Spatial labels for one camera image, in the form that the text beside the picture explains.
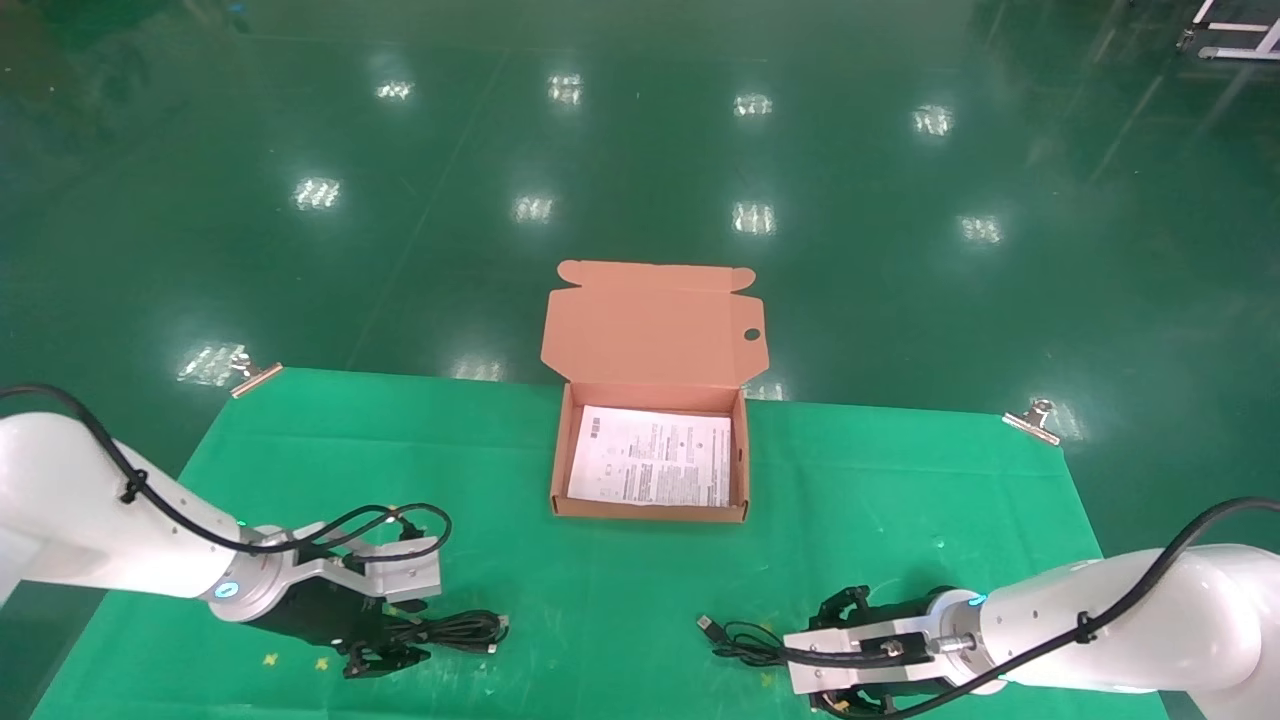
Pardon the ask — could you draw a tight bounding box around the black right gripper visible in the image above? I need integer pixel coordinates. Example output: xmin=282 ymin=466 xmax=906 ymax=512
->
xmin=808 ymin=585 xmax=963 ymax=719

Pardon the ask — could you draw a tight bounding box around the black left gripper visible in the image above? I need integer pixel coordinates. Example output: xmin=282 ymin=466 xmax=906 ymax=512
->
xmin=250 ymin=580 xmax=433 ymax=681

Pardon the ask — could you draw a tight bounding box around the black data cable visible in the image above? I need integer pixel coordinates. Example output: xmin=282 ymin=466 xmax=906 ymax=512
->
xmin=385 ymin=610 xmax=511 ymax=656

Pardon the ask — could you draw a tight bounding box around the black wired mouse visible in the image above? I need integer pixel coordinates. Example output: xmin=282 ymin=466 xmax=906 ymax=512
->
xmin=697 ymin=615 xmax=801 ymax=669

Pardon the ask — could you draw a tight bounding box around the open cardboard box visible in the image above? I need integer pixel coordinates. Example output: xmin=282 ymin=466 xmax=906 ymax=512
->
xmin=540 ymin=260 xmax=769 ymax=524

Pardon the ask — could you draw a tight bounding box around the green table cloth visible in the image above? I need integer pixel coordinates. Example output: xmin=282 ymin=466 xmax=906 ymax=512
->
xmin=30 ymin=367 xmax=1171 ymax=720

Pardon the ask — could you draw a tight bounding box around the white printed instruction sheet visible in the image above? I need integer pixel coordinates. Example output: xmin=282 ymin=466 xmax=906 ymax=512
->
xmin=567 ymin=405 xmax=734 ymax=509

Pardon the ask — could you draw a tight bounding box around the metal binder clip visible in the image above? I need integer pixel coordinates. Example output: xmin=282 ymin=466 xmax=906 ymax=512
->
xmin=230 ymin=350 xmax=284 ymax=399
xmin=1002 ymin=398 xmax=1063 ymax=446

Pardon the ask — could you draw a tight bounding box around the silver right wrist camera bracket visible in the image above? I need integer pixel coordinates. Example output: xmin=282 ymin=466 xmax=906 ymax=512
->
xmin=783 ymin=615 xmax=976 ymax=698

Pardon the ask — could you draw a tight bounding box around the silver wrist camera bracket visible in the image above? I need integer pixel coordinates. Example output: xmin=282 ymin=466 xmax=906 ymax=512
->
xmin=290 ymin=535 xmax=443 ymax=603
xmin=783 ymin=615 xmax=976 ymax=698

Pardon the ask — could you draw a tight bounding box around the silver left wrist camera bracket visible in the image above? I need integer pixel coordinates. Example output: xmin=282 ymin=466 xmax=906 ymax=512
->
xmin=290 ymin=535 xmax=443 ymax=603

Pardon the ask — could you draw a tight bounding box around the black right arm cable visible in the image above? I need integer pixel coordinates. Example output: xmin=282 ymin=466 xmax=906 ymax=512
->
xmin=780 ymin=497 xmax=1280 ymax=720

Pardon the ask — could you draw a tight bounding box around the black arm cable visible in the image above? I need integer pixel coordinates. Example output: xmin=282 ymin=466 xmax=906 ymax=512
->
xmin=0 ymin=385 xmax=453 ymax=561
xmin=780 ymin=497 xmax=1280 ymax=720

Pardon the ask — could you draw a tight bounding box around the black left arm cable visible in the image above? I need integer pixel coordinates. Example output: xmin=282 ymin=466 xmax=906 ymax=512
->
xmin=0 ymin=385 xmax=453 ymax=561

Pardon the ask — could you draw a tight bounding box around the white table frame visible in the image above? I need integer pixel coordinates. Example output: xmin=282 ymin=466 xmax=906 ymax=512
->
xmin=1180 ymin=0 xmax=1280 ymax=61

